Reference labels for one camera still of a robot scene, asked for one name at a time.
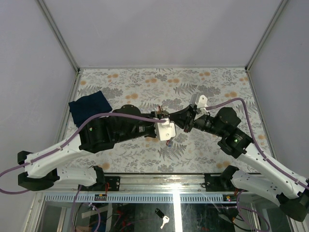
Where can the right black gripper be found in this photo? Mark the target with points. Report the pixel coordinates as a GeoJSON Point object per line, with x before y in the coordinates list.
{"type": "Point", "coordinates": [184, 118]}

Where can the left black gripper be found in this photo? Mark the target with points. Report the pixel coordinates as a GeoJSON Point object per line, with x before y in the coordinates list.
{"type": "Point", "coordinates": [155, 115]}

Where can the red handled metal keyring holder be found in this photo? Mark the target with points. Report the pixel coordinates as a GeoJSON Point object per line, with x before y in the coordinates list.
{"type": "Point", "coordinates": [162, 111]}

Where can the black key tag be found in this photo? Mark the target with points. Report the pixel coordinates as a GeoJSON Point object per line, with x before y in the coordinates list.
{"type": "Point", "coordinates": [159, 213]}

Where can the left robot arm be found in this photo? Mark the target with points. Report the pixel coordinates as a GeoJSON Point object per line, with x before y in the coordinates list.
{"type": "Point", "coordinates": [44, 169]}

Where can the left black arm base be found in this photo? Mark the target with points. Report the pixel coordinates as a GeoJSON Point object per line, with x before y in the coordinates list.
{"type": "Point", "coordinates": [112, 184]}

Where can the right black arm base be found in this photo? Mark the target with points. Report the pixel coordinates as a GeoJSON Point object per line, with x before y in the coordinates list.
{"type": "Point", "coordinates": [218, 183]}

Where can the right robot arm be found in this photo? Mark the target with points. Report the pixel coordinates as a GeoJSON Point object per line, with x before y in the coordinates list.
{"type": "Point", "coordinates": [282, 186]}

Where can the dark blue folded cloth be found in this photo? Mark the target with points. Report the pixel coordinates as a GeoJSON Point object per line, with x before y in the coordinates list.
{"type": "Point", "coordinates": [88, 106]}

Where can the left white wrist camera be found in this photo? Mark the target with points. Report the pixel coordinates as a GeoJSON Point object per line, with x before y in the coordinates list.
{"type": "Point", "coordinates": [165, 130]}

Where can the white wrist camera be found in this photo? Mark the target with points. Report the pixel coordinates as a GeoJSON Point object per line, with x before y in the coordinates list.
{"type": "Point", "coordinates": [199, 103]}
{"type": "Point", "coordinates": [165, 130]}

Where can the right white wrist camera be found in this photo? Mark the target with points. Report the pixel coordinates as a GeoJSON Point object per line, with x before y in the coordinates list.
{"type": "Point", "coordinates": [199, 103]}

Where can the aluminium front rail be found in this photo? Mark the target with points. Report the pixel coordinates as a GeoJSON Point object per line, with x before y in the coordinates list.
{"type": "Point", "coordinates": [134, 183]}

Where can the slotted white cable duct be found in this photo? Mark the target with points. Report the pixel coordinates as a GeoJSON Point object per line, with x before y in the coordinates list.
{"type": "Point", "coordinates": [133, 198]}

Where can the right aluminium corner post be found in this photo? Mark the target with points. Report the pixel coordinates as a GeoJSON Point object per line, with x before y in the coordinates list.
{"type": "Point", "coordinates": [281, 7]}

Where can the aluminium corner post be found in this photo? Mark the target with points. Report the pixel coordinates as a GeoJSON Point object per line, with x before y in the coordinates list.
{"type": "Point", "coordinates": [281, 7]}
{"type": "Point", "coordinates": [58, 35]}

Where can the left aluminium corner post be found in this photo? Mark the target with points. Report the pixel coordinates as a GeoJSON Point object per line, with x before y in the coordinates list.
{"type": "Point", "coordinates": [58, 35]}

